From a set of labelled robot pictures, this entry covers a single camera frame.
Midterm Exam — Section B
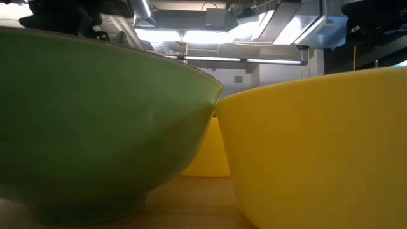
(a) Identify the green red-floral mini bowl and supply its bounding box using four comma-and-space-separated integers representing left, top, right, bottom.
0, 27, 224, 226

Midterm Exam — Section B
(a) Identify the round silver ventilation duct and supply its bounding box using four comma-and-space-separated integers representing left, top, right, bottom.
128, 0, 158, 26

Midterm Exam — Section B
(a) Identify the grey ceiling box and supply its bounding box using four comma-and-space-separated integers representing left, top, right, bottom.
205, 8, 227, 28

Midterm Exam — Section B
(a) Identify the yellow mini bowl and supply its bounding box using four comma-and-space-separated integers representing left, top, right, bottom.
215, 66, 407, 229
179, 116, 231, 178

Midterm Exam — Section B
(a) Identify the rectangular silver ventilation duct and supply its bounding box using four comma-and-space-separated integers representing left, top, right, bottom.
228, 0, 347, 52

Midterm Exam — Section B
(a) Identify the long ceiling light tube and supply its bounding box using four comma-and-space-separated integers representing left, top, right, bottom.
183, 55, 242, 63
246, 58, 303, 66

